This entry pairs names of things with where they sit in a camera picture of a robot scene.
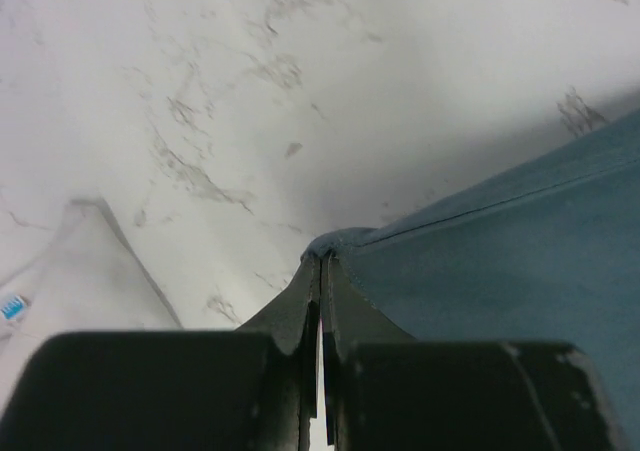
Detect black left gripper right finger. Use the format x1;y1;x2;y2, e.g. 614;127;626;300
320;256;625;450

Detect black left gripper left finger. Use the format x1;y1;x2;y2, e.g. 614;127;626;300
1;257;320;450

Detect teal blue polo shirt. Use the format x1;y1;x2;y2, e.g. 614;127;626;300
308;114;639;448

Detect white folded t shirt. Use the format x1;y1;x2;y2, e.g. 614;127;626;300
0;196;184;362

